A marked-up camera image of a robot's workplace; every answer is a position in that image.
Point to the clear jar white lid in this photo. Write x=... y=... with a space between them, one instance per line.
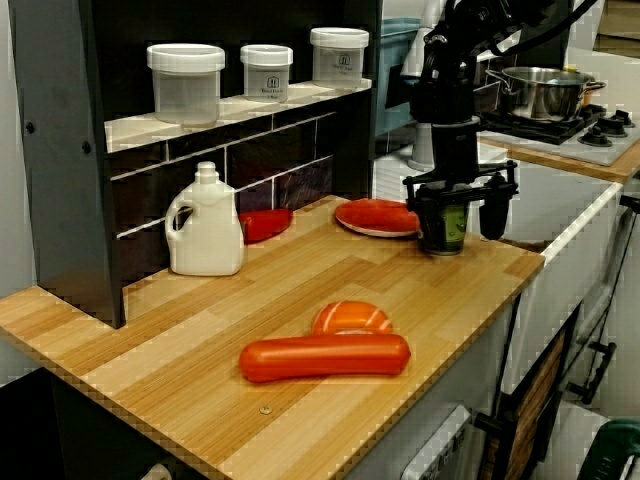
x=266 y=72
x=340 y=55
x=185 y=82

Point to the small counter screw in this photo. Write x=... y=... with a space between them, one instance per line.
x=265 y=410

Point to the white toy kitchen cabinet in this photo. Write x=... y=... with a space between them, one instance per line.
x=550 y=290

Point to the black stove knob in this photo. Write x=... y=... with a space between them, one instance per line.
x=617 y=124
x=595 y=136

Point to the teal plastic bin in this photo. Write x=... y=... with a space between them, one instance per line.
x=395 y=65

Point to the steel cooking pot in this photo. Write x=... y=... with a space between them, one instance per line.
x=542 y=95

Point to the salmon sushi toy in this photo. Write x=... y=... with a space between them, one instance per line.
x=350 y=315

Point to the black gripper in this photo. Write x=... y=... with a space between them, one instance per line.
x=455 y=150

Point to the orange toy sausage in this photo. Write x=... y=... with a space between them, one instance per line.
x=325 y=357

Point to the grey dispenser panel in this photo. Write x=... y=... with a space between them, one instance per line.
x=440 y=450

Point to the green tin can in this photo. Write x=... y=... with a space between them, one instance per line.
x=456 y=227

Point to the dark shelf unit with tiles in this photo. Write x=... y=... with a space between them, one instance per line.
x=60 y=150

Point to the white plastic bottle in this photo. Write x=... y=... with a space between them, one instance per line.
x=207 y=230

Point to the red round plate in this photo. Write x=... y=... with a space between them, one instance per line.
x=370 y=217

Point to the red toy pepper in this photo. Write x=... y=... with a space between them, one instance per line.
x=265 y=225

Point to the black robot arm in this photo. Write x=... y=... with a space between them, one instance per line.
x=450 y=75

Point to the toy stove top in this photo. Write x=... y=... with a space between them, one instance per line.
x=560 y=135

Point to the green tool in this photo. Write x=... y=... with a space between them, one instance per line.
x=617 y=450

